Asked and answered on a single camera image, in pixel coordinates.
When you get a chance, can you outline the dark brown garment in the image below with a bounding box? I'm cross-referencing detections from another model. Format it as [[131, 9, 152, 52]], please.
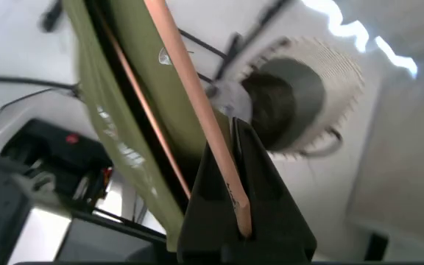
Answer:
[[241, 71, 297, 152]]

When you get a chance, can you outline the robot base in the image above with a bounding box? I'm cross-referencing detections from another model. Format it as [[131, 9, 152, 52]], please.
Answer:
[[0, 91, 169, 263]]

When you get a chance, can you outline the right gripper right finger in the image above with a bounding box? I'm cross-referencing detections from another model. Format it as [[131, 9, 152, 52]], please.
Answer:
[[232, 117, 318, 263]]

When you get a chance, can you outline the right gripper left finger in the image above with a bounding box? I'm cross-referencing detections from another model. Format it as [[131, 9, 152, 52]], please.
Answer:
[[177, 142, 242, 263]]

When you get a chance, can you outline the green long-sleeved shirt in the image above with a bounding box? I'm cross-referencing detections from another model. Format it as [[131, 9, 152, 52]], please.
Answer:
[[63, 0, 235, 252]]

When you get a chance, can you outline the white laundry basket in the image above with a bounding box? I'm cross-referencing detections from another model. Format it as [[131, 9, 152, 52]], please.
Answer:
[[211, 35, 366, 163]]

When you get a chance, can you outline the pink clothes hanger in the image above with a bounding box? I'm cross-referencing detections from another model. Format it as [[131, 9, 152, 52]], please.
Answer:
[[97, 0, 253, 239]]

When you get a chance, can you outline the black cable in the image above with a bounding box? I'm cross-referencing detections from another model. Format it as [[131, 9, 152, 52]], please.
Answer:
[[0, 73, 81, 111]]

